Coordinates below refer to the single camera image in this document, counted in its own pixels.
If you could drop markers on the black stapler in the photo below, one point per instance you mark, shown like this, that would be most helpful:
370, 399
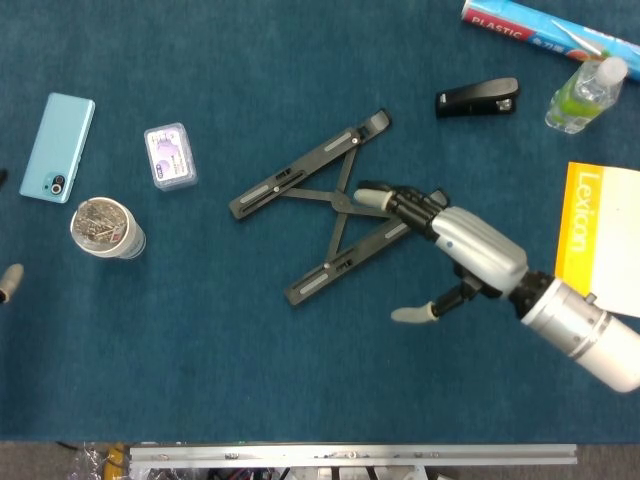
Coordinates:
480, 92

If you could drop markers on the aluminium rail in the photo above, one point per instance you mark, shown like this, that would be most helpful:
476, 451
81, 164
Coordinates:
350, 455

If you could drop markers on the blue red plastic wrap box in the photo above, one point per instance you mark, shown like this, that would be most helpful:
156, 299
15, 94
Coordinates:
500, 20

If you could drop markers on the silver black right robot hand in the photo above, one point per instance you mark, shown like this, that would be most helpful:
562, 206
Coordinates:
480, 245

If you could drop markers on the paper cup with clips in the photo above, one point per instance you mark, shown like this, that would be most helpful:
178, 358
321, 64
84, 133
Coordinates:
135, 245

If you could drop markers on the teal table cloth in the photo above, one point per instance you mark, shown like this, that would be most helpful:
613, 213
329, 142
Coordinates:
200, 360

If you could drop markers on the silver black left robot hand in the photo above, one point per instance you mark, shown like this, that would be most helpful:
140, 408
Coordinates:
12, 275

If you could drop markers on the clear bottle with green label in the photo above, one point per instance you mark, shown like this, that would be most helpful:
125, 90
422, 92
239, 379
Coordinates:
575, 100

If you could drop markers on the clear plastic bag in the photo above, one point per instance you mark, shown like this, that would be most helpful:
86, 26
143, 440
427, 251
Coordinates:
90, 462

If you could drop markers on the black folding laptop stand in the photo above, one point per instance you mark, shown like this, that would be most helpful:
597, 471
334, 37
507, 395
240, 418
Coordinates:
300, 170

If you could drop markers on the light blue smartphone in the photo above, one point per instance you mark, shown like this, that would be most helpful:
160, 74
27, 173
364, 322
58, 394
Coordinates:
55, 145

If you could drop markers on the orange white Lexicon book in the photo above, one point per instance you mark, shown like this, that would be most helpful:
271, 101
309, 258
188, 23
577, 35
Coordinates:
580, 225

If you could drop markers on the small clear plastic box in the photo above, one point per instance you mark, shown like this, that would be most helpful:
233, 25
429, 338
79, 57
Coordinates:
170, 155

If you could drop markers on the round clear paper clip container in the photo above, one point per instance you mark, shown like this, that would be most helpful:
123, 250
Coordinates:
97, 225

